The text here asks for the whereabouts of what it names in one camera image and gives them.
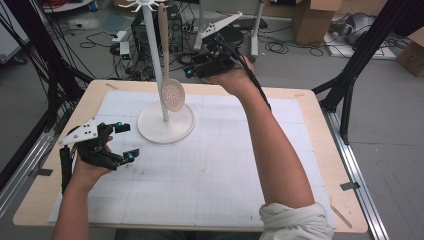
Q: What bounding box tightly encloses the white adapter box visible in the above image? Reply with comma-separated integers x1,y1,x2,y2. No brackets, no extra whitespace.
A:
119,41,132,62

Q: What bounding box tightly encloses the aluminium rail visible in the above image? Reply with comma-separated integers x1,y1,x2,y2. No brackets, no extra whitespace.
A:
321,108,391,240
0,129,56,218

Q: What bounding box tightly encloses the black computer tower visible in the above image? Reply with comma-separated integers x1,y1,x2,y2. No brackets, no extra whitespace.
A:
130,4,184,55

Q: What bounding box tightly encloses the white board on floor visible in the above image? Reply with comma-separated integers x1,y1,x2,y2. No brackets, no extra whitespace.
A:
323,31,398,61

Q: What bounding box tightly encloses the beige slotted spoon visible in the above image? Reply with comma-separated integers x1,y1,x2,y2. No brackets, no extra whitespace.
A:
157,3,186,113

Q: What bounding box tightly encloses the thin wooden stick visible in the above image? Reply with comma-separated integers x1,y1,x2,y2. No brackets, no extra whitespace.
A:
329,204,353,230

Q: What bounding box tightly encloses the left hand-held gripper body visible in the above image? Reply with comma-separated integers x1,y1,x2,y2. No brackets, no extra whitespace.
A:
59,116,125,172

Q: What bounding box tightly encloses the person's right hand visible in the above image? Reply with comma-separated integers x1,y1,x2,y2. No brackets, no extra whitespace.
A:
202,55,257,99

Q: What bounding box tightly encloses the right hand-held gripper black cable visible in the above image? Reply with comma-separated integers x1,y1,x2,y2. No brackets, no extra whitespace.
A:
214,33,272,112

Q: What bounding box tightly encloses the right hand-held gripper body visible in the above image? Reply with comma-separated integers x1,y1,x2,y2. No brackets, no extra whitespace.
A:
191,11,246,80

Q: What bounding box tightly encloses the white utensil rack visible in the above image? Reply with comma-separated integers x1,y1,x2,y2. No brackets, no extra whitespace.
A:
118,0,197,145

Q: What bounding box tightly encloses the tall cardboard box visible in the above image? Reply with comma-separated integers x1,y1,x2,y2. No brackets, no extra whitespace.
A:
291,0,344,46

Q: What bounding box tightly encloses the flat black device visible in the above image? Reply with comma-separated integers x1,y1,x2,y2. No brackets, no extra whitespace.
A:
229,17,269,31

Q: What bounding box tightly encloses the grey bag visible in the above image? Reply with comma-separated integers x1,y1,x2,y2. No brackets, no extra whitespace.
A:
329,12,376,46

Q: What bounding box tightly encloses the white grid mat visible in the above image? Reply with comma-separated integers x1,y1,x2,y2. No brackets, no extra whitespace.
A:
48,90,338,231

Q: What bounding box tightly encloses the person's left hand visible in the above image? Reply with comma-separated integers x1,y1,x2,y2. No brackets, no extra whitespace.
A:
71,134,115,194

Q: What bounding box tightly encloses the black floor cable bundle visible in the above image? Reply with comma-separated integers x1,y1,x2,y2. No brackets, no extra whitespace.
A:
264,34,325,58

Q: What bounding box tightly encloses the black metal frame post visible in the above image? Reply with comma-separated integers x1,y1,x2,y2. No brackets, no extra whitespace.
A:
313,0,424,145
0,0,95,192

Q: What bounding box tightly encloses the white power strip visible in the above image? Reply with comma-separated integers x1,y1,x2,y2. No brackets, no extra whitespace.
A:
111,30,128,44

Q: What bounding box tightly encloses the left hand-held gripper black cable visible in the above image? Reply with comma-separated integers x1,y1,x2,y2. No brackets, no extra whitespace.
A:
59,145,75,195

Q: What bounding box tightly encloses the white stand frame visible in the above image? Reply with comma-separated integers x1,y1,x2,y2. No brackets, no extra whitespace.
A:
194,0,266,63

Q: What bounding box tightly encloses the black tape piece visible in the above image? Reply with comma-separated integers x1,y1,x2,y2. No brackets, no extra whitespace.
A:
339,181,361,192
28,168,54,178

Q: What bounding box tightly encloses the black round stool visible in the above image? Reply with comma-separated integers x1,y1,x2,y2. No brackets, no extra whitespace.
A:
194,25,246,80

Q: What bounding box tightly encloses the small cardboard box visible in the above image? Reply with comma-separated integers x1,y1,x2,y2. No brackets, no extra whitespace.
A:
395,28,424,78

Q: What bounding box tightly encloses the hand-held gripper black cable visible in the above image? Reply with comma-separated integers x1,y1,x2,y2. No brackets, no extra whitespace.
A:
59,145,75,195
214,33,272,112

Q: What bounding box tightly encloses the white rolled sleeve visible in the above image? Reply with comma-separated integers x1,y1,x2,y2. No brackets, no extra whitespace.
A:
259,201,335,240

